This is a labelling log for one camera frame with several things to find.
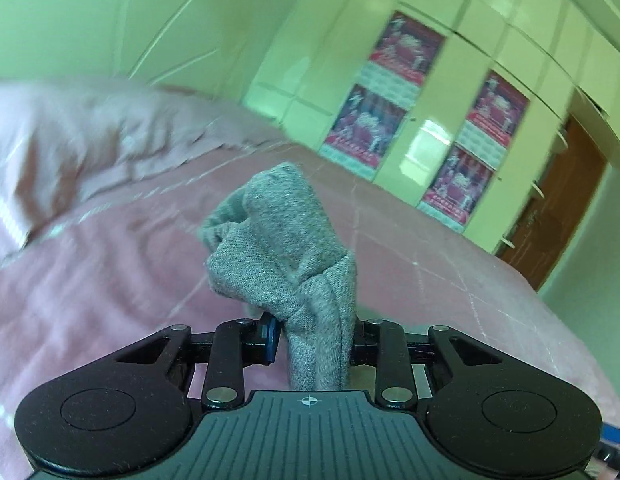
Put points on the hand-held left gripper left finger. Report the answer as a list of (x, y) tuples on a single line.
[(271, 341)]

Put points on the red wall poster with calendar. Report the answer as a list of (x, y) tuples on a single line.
[(407, 52), (365, 132), (494, 117), (457, 190)]

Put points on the white wooden headboard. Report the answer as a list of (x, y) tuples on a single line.
[(190, 10)]

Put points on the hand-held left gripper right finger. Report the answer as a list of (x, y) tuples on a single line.
[(392, 355)]

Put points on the white wardrobe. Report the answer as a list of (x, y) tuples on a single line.
[(439, 125)]

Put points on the grey knitted sock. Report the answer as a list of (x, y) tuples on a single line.
[(290, 260)]

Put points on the pink pillow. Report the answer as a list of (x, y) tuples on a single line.
[(90, 140)]

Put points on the white overhead cabinet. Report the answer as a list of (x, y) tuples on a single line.
[(602, 35)]

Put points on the brown wooden door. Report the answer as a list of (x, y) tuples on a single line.
[(559, 200)]

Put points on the pink checked bed sheet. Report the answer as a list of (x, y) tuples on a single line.
[(115, 285)]

